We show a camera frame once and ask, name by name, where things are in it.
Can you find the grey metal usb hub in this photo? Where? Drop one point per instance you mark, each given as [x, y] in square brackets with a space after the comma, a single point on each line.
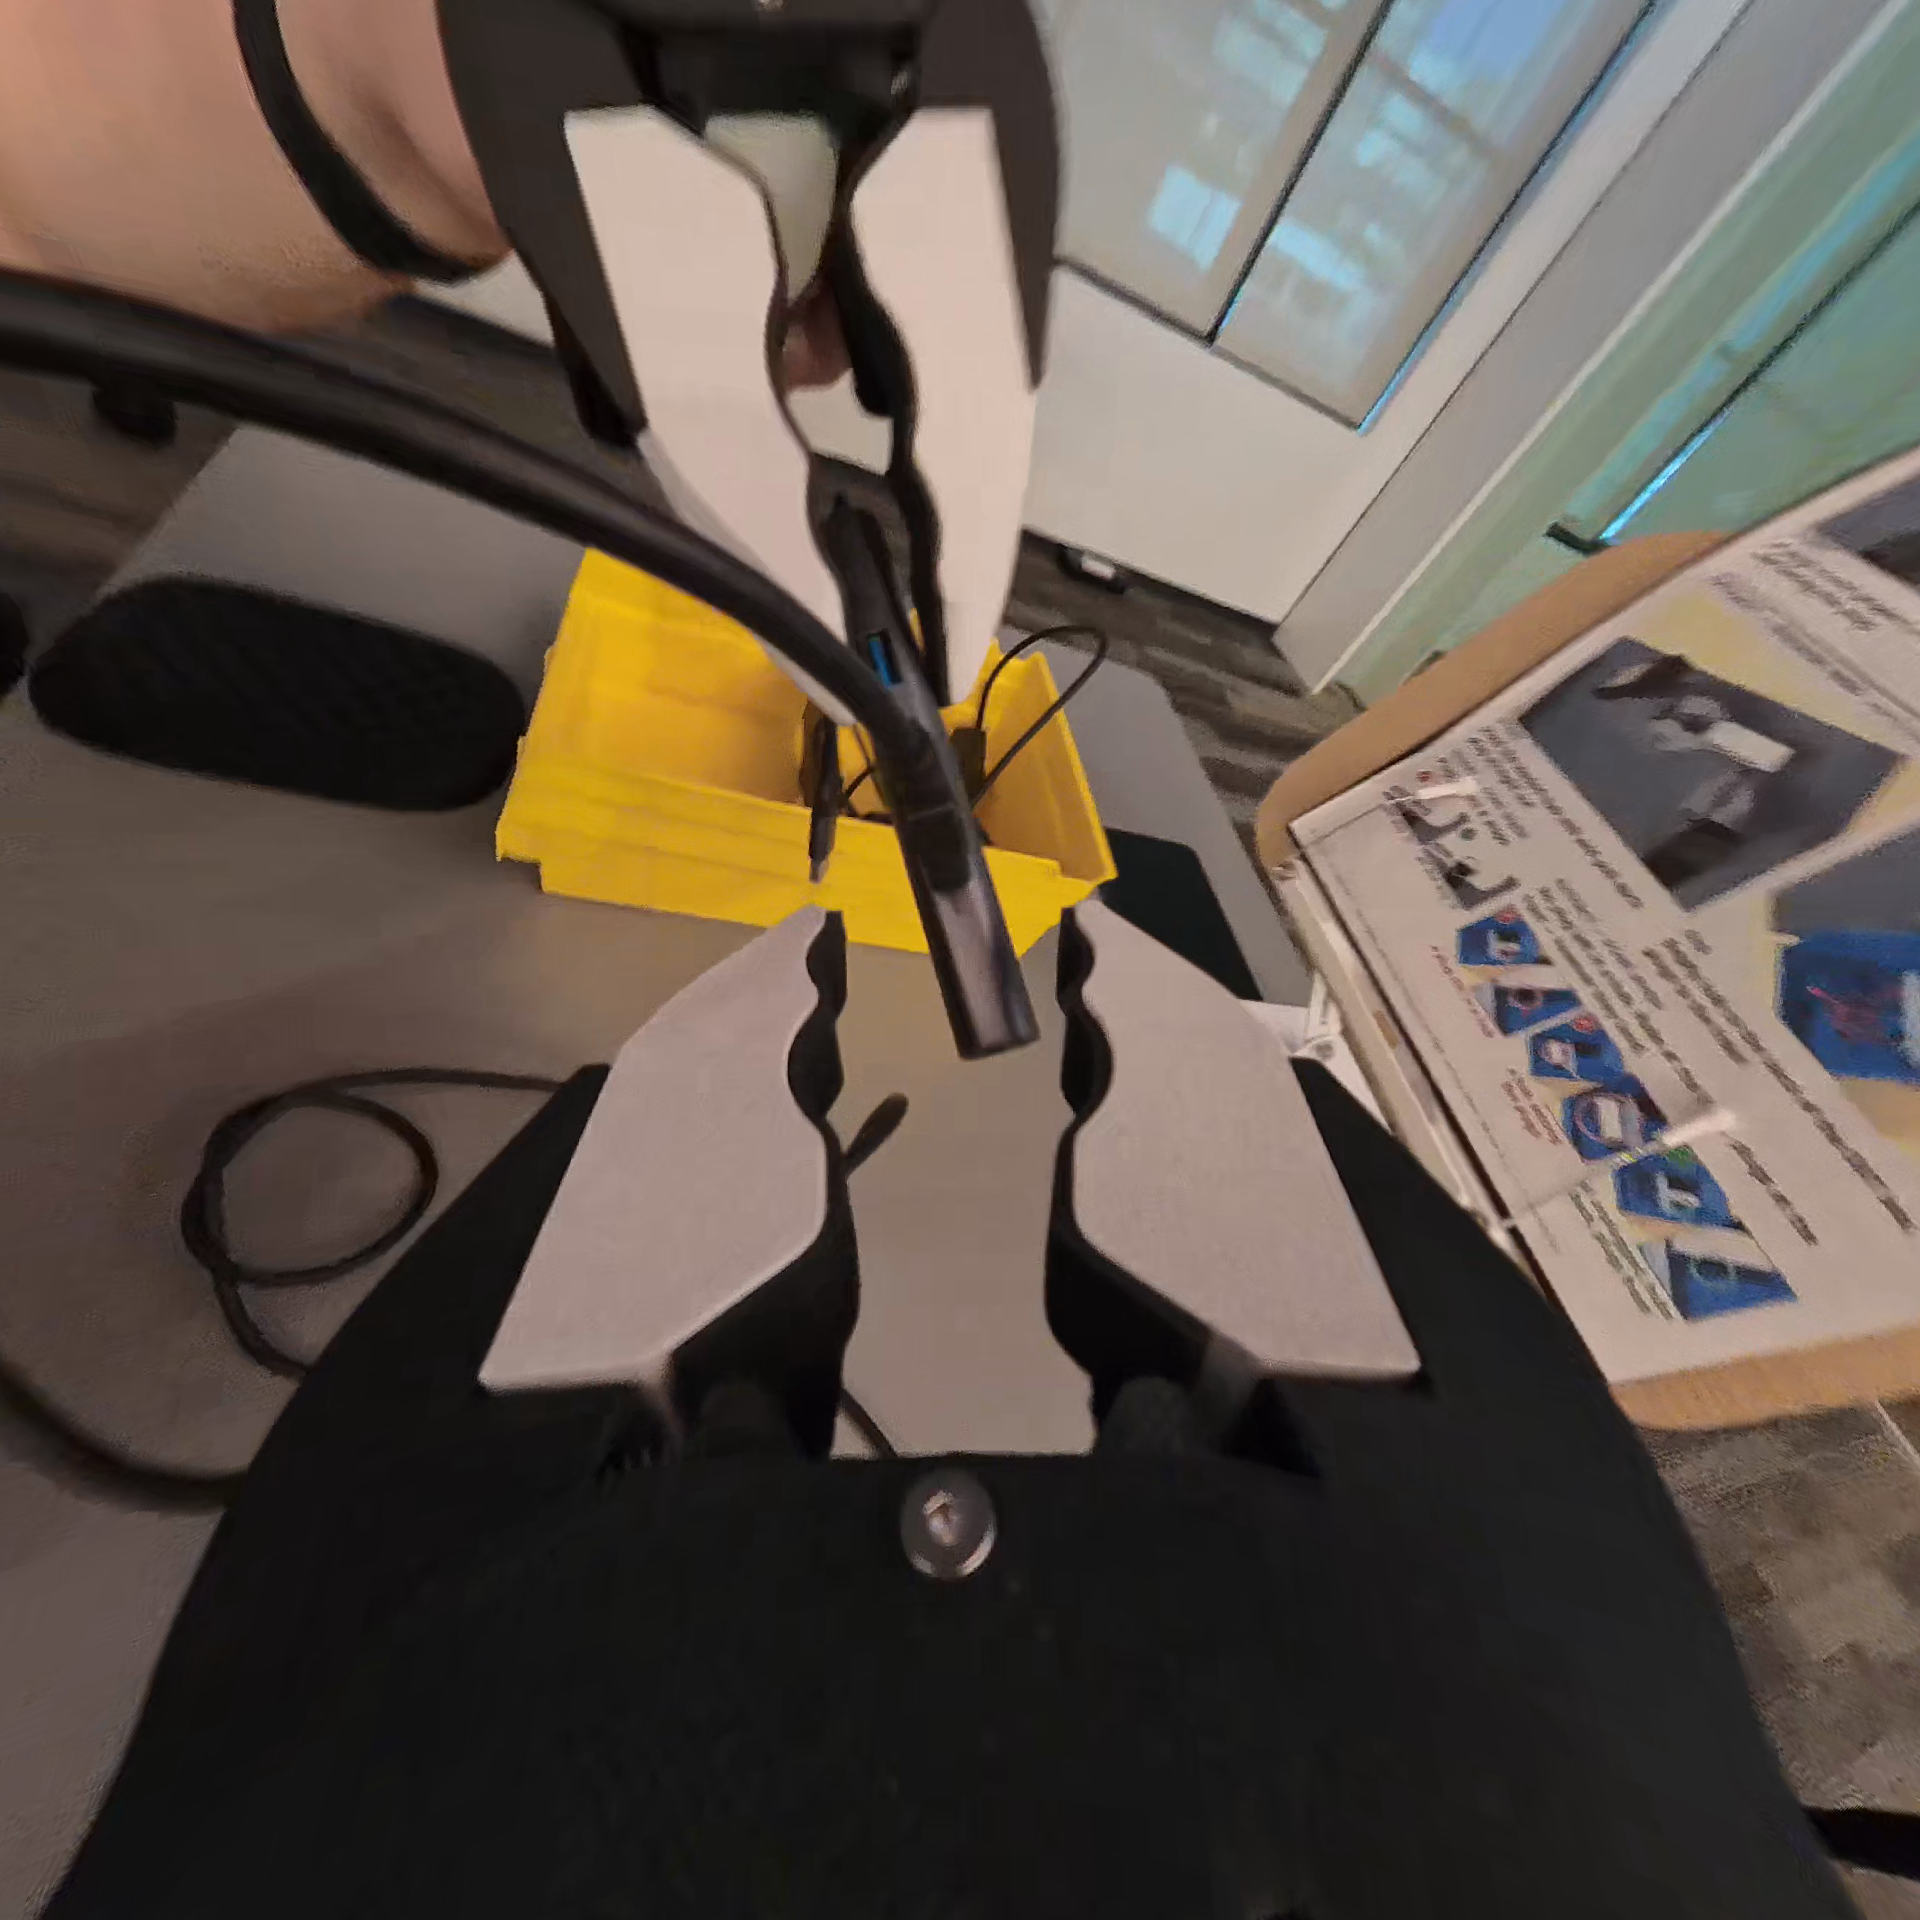
[982, 960]

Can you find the printed instruction sheet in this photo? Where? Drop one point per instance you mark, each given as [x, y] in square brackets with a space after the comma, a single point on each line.
[1650, 1049]

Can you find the wooden sheet board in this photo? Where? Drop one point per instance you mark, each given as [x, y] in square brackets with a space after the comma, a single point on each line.
[1500, 630]

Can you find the white stand base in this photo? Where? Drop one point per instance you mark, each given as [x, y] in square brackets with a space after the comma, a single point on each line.
[1320, 1049]

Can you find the dark desk mat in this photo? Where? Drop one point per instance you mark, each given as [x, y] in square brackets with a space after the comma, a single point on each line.
[1186, 899]

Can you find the large glass window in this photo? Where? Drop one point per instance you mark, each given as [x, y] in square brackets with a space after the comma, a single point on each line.
[1350, 180]

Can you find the person's left forearm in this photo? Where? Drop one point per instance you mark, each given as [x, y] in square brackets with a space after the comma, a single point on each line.
[151, 150]

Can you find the person's left hand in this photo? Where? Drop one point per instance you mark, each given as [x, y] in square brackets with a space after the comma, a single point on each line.
[812, 338]

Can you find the yellow plastic bin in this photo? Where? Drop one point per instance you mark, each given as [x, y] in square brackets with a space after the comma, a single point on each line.
[660, 780]

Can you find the small black floor box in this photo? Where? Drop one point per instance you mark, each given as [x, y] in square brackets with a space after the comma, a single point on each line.
[1093, 567]

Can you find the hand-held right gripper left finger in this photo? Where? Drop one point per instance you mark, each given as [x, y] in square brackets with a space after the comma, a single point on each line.
[690, 1199]

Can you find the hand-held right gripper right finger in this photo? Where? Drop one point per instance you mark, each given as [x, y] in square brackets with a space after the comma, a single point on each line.
[1231, 1199]

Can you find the black mesh wrist pad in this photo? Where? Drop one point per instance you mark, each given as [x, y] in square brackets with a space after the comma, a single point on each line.
[271, 689]

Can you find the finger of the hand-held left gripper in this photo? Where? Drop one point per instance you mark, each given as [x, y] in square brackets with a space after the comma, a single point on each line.
[968, 330]
[690, 346]

